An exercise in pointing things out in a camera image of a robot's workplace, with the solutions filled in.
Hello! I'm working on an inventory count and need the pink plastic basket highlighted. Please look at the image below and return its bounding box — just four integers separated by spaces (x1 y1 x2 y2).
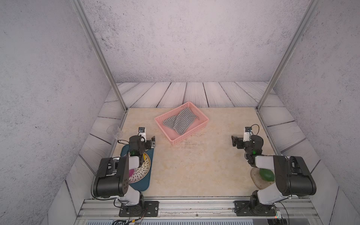
155 102 209 145

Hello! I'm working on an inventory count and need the front aluminium rail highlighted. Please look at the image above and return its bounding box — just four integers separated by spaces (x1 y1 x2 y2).
74 197 323 225

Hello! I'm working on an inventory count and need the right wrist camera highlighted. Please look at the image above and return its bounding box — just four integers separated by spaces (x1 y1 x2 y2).
243 127 252 142

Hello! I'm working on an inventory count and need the teal tray mat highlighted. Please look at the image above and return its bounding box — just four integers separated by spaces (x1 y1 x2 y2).
129 150 154 192

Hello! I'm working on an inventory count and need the patterned plate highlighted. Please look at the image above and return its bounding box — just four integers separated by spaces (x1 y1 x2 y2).
129 153 152 184

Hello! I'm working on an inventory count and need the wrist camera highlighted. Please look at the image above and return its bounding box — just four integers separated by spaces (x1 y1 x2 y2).
138 127 146 141
243 127 252 142

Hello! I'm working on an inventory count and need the right aluminium frame post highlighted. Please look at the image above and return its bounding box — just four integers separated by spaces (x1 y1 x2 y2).
256 0 321 112

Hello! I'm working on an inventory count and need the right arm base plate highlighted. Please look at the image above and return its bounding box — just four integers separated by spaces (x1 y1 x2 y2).
234 201 277 217

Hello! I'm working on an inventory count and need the left aluminium frame post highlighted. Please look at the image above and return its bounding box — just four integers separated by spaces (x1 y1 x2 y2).
70 0 128 113

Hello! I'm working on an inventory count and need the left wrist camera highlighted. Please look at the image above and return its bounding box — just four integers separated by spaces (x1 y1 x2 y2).
138 127 146 141

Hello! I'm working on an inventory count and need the clear plastic cup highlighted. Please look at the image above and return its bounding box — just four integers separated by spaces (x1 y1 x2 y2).
107 124 123 141

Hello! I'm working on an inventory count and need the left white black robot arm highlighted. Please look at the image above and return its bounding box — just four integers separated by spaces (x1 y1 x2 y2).
91 135 156 210

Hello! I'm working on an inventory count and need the green fruit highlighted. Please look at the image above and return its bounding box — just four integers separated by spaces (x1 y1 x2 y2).
259 168 275 182

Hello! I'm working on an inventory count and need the aluminium frame post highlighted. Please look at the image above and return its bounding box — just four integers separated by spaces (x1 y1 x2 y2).
70 0 128 113
256 0 321 112

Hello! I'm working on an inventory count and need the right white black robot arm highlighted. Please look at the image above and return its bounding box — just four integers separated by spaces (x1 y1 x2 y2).
231 135 317 216

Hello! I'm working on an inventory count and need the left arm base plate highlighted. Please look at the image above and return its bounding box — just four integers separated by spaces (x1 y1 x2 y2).
119 201 159 218

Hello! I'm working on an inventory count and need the grey striped square dishcloth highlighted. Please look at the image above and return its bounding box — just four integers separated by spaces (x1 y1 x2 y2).
163 107 197 135

